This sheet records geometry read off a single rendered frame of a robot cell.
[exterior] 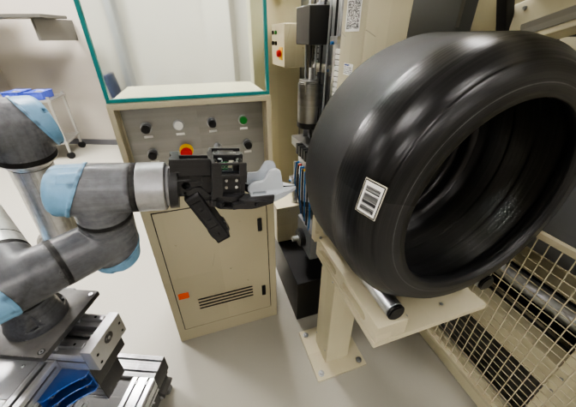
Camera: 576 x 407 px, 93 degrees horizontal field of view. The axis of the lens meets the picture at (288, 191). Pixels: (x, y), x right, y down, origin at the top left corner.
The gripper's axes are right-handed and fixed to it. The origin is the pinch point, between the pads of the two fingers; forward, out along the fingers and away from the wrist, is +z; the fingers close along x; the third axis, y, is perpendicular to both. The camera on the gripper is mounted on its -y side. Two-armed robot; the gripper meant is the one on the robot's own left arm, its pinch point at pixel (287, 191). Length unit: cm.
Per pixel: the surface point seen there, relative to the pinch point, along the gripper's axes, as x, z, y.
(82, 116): 441, -166, -95
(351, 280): 4.4, 24.2, -32.1
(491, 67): -10.4, 24.7, 24.0
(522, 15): 17, 64, 37
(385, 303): -8.0, 24.7, -27.2
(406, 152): -11.0, 13.8, 11.4
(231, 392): 29, -4, -122
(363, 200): -9.7, 9.6, 2.7
